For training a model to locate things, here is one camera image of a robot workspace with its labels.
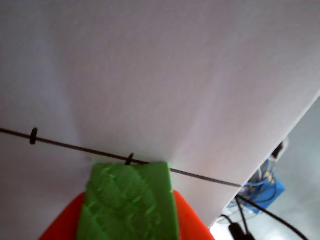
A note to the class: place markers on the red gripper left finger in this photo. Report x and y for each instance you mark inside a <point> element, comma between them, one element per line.
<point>67,220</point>

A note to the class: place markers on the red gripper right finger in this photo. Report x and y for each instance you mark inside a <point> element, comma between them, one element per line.
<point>190,220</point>

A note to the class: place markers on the green foam block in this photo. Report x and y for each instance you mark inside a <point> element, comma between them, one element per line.
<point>127,202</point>

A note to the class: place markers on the blue box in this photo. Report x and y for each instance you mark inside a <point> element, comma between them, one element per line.
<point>276,192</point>

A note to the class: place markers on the white sheet with drawn rectangle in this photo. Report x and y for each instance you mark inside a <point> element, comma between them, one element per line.
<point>150,75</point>

